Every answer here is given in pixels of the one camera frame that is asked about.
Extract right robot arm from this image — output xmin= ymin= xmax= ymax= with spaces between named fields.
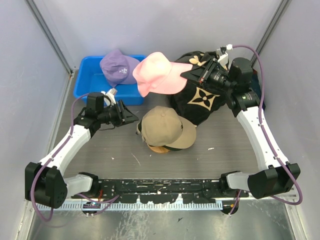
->
xmin=181 ymin=54 xmax=301 ymax=199

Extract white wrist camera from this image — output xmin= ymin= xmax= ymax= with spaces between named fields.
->
xmin=216 ymin=44 xmax=233 ymax=67
xmin=101 ymin=88 xmax=118 ymax=107

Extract green NY cap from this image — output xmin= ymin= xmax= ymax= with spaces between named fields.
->
xmin=136 ymin=121 xmax=181 ymax=152

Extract purple cable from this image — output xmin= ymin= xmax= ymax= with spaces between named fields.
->
xmin=228 ymin=44 xmax=305 ymax=216
xmin=29 ymin=96 xmax=121 ymax=222

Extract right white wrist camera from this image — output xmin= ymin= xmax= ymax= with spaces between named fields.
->
xmin=216 ymin=44 xmax=233 ymax=67

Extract blue plastic bin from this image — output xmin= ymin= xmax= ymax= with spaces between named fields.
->
xmin=73 ymin=55 xmax=144 ymax=106

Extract beige cap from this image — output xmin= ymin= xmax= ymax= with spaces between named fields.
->
xmin=136 ymin=106 xmax=197 ymax=150

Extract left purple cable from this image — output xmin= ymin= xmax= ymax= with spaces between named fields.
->
xmin=29 ymin=96 xmax=121 ymax=222

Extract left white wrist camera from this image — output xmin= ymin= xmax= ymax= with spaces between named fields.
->
xmin=101 ymin=88 xmax=118 ymax=107

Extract white slotted cable duct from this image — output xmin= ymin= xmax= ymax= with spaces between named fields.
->
xmin=36 ymin=199 xmax=224 ymax=211

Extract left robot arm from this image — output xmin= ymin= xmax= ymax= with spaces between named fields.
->
xmin=24 ymin=92 xmax=138 ymax=209

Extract black floral blanket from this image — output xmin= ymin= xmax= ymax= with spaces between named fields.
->
xmin=166 ymin=51 xmax=226 ymax=126

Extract pink cap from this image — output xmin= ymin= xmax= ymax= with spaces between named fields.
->
xmin=132 ymin=52 xmax=193 ymax=98

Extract purple LA cap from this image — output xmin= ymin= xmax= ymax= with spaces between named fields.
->
xmin=99 ymin=49 xmax=140 ymax=88

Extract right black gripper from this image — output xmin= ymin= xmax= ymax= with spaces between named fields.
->
xmin=180 ymin=58 xmax=235 ymax=93

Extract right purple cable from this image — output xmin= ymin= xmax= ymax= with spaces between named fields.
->
xmin=228 ymin=44 xmax=305 ymax=216

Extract navy cloth red trim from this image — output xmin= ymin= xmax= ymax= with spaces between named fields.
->
xmin=250 ymin=68 xmax=262 ymax=100

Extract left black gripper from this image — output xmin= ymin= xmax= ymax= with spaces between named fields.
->
xmin=98 ymin=99 xmax=139 ymax=128

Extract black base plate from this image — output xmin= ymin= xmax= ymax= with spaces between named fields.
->
xmin=67 ymin=176 xmax=249 ymax=205

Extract wooden hat stand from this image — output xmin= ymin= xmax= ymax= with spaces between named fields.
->
xmin=148 ymin=145 xmax=170 ymax=154

